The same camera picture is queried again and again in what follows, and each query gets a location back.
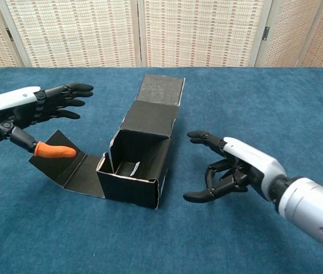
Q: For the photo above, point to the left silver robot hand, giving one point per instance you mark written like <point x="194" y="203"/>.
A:
<point x="7" y="100"/>

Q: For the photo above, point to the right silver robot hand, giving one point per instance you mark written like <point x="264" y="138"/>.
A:
<point x="252" y="160"/>

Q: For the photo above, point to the black cardboard folding box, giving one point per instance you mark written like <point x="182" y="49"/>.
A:
<point x="130" y="185"/>

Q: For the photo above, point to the black screen hinge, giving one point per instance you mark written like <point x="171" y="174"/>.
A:
<point x="266" y="32"/>
<point x="9" y="33"/>

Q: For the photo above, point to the blue felt table mat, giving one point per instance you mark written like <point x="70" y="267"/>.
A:
<point x="64" y="234"/>

